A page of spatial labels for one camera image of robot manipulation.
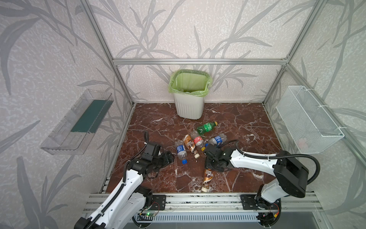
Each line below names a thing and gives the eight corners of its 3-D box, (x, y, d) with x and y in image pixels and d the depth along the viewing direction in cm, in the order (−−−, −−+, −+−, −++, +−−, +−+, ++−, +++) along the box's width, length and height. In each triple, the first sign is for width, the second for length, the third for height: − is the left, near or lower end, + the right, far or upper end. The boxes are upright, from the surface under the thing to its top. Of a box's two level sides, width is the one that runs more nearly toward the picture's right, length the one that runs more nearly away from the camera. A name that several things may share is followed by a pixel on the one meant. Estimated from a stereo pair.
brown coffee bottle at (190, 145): (193, 160, 90) (193, 157, 86) (182, 140, 99) (182, 136, 95) (200, 157, 92) (200, 153, 88) (189, 137, 101) (189, 133, 97)
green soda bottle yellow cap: (199, 136, 102) (199, 131, 97) (196, 131, 105) (196, 126, 100) (217, 129, 106) (219, 124, 102) (214, 124, 109) (215, 119, 104)
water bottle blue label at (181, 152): (179, 165, 88) (179, 163, 84) (175, 143, 98) (174, 140, 94) (189, 163, 89) (189, 160, 85) (183, 141, 99) (183, 138, 95)
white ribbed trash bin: (177, 123, 110) (173, 95, 88) (178, 118, 113) (174, 90, 91) (201, 124, 109) (204, 97, 87) (202, 120, 112) (204, 92, 90)
